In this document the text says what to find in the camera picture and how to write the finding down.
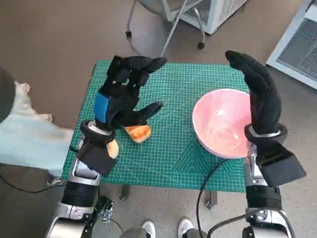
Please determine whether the green cutting mat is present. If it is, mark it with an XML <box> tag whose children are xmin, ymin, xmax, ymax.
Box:
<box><xmin>61</xmin><ymin>60</ymin><xmax>251</xmax><ymax>193</ymax></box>

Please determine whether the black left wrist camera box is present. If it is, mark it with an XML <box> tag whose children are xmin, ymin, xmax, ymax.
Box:
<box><xmin>76</xmin><ymin>138</ymin><xmax>118</xmax><ymax>178</ymax></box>

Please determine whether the round toy bread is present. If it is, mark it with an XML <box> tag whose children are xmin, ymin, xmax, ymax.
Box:
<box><xmin>106</xmin><ymin>138</ymin><xmax>120</xmax><ymax>159</ymax></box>

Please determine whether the grey metal pole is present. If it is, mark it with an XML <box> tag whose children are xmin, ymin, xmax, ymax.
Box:
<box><xmin>159</xmin><ymin>0</ymin><xmax>189</xmax><ymax>58</ymax></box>

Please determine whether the thin black floor cable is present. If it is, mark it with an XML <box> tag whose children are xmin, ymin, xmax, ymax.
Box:
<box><xmin>0</xmin><ymin>172</ymin><xmax>67</xmax><ymax>194</ymax></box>

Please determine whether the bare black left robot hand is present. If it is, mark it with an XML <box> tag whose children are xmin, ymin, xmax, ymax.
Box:
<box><xmin>93</xmin><ymin>56</ymin><xmax>168</xmax><ymax>131</ymax></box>

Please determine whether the metal table leg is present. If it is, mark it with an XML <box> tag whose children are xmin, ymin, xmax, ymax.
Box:
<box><xmin>118</xmin><ymin>185</ymin><xmax>131</xmax><ymax>201</ymax></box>
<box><xmin>204</xmin><ymin>190</ymin><xmax>218</xmax><ymax>209</ymax></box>

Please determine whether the white unit with grey grille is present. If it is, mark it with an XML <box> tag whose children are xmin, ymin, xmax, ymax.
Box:
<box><xmin>266</xmin><ymin>0</ymin><xmax>317</xmax><ymax>90</ymax></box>

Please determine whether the person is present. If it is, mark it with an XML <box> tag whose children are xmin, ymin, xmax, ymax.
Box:
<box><xmin>0</xmin><ymin>68</ymin><xmax>75</xmax><ymax>178</ymax></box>
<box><xmin>122</xmin><ymin>218</ymin><xmax>208</xmax><ymax>238</ymax></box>

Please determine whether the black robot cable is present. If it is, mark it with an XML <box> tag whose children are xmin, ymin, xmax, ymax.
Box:
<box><xmin>207</xmin><ymin>214</ymin><xmax>248</xmax><ymax>238</ymax></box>
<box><xmin>196</xmin><ymin>157</ymin><xmax>246</xmax><ymax>238</ymax></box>

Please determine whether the grey office chair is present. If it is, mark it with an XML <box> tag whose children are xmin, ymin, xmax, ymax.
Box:
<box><xmin>125</xmin><ymin>0</ymin><xmax>206</xmax><ymax>50</ymax></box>

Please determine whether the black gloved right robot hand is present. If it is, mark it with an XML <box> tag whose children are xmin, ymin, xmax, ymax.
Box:
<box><xmin>224</xmin><ymin>50</ymin><xmax>283</xmax><ymax>136</ymax></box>

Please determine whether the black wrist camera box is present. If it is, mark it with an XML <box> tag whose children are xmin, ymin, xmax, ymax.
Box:
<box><xmin>76</xmin><ymin>138</ymin><xmax>118</xmax><ymax>178</ymax></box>
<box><xmin>255</xmin><ymin>142</ymin><xmax>307</xmax><ymax>188</ymax></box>

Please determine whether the black metal stand bar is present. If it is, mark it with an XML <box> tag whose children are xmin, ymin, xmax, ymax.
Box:
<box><xmin>84</xmin><ymin>194</ymin><xmax>115</xmax><ymax>238</ymax></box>

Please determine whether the white cabinet with grille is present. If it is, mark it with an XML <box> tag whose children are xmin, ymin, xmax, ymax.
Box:
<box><xmin>162</xmin><ymin>0</ymin><xmax>248</xmax><ymax>35</ymax></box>

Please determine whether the rectangular toy bread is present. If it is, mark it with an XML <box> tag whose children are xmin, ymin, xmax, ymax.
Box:
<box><xmin>123</xmin><ymin>124</ymin><xmax>152</xmax><ymax>144</ymax></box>

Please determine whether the pink bowl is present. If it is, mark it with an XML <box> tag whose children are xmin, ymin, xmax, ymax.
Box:
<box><xmin>192</xmin><ymin>89</ymin><xmax>252</xmax><ymax>159</ymax></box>

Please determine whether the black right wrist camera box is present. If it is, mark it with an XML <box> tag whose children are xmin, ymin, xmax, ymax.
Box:
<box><xmin>255</xmin><ymin>142</ymin><xmax>307</xmax><ymax>188</ymax></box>

